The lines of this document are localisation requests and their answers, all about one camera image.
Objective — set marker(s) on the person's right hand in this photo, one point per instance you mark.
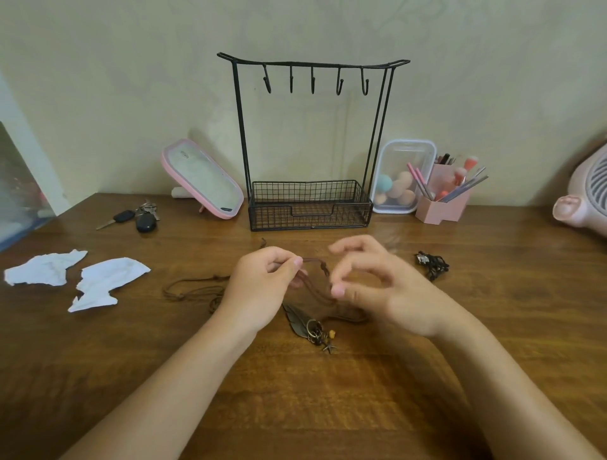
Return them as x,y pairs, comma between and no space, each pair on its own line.
408,298

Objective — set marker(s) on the person's left hand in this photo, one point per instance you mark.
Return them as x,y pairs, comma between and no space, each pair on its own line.
256,289

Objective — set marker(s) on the person's right forearm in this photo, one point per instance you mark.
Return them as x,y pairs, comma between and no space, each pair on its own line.
512,398

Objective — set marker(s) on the person's left forearm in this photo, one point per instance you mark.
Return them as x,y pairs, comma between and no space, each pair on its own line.
156,403

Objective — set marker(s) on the pink brush holder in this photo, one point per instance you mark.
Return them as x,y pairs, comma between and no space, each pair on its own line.
440,213

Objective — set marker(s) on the small peach makeup sponge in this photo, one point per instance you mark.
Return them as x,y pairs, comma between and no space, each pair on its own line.
380,198

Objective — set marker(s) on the teal makeup sponge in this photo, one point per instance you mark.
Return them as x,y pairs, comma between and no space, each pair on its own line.
384,182

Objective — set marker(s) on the pink pen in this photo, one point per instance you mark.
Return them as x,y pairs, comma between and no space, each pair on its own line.
413,173
422,180

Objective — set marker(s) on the pink framed table mirror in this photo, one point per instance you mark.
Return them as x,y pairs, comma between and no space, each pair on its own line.
201,179

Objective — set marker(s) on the grey purple pencil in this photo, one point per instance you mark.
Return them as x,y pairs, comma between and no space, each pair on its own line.
464,188

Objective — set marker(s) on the black oval key fob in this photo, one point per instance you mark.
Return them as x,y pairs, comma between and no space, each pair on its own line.
146,223

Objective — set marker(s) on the pink makeup brush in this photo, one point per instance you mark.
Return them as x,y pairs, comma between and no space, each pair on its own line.
460,175

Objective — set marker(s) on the silver key bunch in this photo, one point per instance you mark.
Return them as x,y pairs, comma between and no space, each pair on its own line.
149,207

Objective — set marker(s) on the dark cosmetic pencils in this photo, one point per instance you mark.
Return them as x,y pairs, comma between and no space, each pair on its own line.
446,158

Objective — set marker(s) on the clear plastic container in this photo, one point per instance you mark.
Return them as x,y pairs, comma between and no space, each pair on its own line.
404,152

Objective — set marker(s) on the white crumpled paper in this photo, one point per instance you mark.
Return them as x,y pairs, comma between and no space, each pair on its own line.
109,277
42,270

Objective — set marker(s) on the coral tipped makeup brush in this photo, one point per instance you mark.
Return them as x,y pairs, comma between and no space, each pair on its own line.
471,162

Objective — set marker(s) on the black headed car key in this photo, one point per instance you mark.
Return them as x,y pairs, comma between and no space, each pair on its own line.
124,216

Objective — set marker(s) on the pink pig shaped desk fan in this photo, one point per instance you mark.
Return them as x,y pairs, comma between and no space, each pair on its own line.
585,201

